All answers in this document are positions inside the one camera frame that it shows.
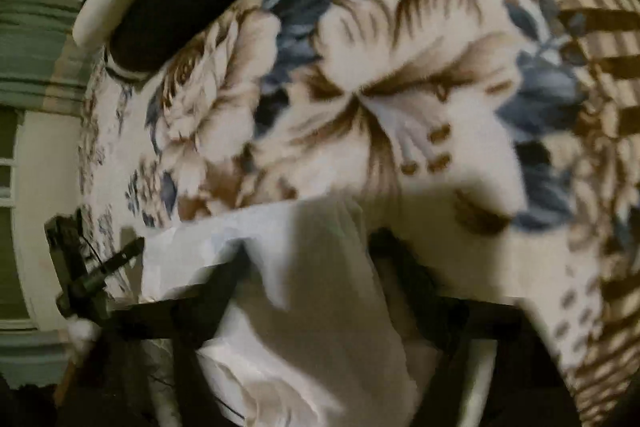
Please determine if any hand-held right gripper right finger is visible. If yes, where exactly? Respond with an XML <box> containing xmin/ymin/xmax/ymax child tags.
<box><xmin>370</xmin><ymin>231</ymin><xmax>527</xmax><ymax>427</ymax></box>

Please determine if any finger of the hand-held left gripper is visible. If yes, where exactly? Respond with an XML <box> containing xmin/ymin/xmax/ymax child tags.
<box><xmin>91</xmin><ymin>236</ymin><xmax>147</xmax><ymax>282</ymax></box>

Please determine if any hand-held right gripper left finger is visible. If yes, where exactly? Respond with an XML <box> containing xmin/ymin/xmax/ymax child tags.
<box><xmin>106</xmin><ymin>243</ymin><xmax>252</xmax><ymax>427</ymax></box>

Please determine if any white small garment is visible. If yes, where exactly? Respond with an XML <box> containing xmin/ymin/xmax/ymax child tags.
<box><xmin>135</xmin><ymin>196</ymin><xmax>426</xmax><ymax>427</ymax></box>

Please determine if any floral printed blanket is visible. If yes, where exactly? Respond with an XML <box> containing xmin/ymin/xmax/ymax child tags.
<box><xmin>75</xmin><ymin>0</ymin><xmax>640</xmax><ymax>427</ymax></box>

